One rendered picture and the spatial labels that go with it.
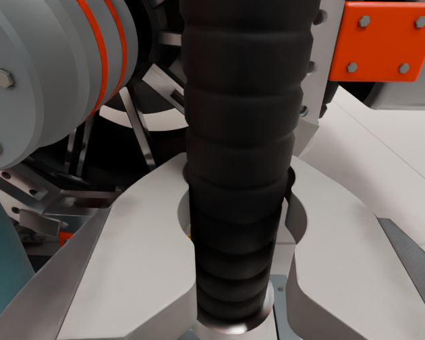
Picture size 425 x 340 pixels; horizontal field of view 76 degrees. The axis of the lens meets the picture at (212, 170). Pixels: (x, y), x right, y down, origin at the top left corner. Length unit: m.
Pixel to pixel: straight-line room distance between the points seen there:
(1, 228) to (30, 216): 0.10
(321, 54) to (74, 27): 0.22
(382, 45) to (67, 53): 0.27
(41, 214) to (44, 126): 0.29
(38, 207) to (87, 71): 0.29
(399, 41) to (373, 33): 0.03
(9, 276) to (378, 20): 0.47
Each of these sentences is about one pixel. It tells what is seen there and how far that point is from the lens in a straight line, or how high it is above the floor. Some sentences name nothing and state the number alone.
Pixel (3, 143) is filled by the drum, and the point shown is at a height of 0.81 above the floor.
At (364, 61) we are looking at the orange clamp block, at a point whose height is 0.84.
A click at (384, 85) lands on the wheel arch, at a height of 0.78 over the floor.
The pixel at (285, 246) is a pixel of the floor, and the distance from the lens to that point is 1.24.
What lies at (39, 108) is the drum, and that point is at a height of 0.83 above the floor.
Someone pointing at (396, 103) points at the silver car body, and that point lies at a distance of 0.50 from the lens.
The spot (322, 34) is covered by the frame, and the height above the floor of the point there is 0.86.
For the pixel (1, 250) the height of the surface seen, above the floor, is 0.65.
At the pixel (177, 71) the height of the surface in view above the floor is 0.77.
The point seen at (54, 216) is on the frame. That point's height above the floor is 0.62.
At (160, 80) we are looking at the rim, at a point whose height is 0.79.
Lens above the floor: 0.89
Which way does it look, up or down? 32 degrees down
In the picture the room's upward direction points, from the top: 1 degrees clockwise
